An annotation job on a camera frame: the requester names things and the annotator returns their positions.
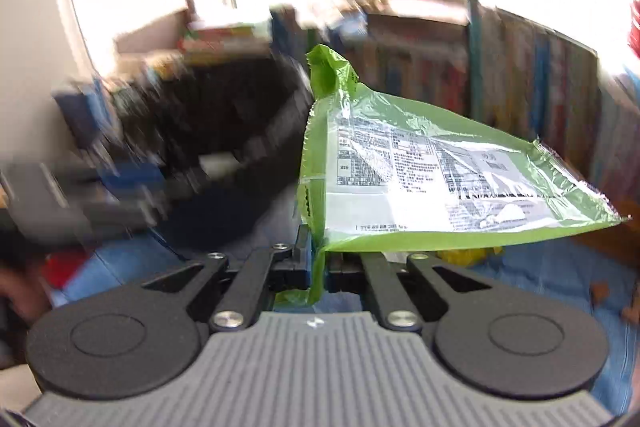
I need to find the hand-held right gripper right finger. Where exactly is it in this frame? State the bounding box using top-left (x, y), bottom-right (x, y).
top-left (325, 251), bottom-right (481, 331)

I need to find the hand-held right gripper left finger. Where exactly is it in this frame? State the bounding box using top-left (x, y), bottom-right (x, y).
top-left (142, 224), bottom-right (326, 329)

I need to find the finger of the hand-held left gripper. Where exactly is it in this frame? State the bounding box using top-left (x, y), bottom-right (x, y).
top-left (30, 191), bottom-right (172, 240)
top-left (65, 162), bottom-right (168, 198)

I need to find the black bin bag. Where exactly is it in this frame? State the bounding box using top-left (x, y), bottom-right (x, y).
top-left (115, 54), bottom-right (321, 253)

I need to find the green snack wrapper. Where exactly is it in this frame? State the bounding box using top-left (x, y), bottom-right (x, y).
top-left (274, 44), bottom-right (630, 308)

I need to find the blue book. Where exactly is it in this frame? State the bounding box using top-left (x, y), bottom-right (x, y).
top-left (54, 79), bottom-right (117, 150)

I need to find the gold foil wrapper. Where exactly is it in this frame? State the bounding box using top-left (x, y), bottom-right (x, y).
top-left (437, 247), bottom-right (503, 269)

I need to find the stack of flat books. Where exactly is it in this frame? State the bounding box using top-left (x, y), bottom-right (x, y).
top-left (179, 23), bottom-right (273, 66)

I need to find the white box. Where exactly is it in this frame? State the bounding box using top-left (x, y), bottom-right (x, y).
top-left (191, 0), bottom-right (237, 24)

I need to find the blue floor mat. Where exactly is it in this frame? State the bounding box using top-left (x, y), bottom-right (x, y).
top-left (50, 227), bottom-right (640, 414)

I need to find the row of upright books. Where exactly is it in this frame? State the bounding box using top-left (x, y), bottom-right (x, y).
top-left (272, 0), bottom-right (640, 190)

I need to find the wooden drawer box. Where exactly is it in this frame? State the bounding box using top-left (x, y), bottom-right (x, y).
top-left (565, 207), bottom-right (640, 260)

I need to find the red container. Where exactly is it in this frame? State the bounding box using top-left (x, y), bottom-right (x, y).
top-left (627, 0), bottom-right (640, 44)

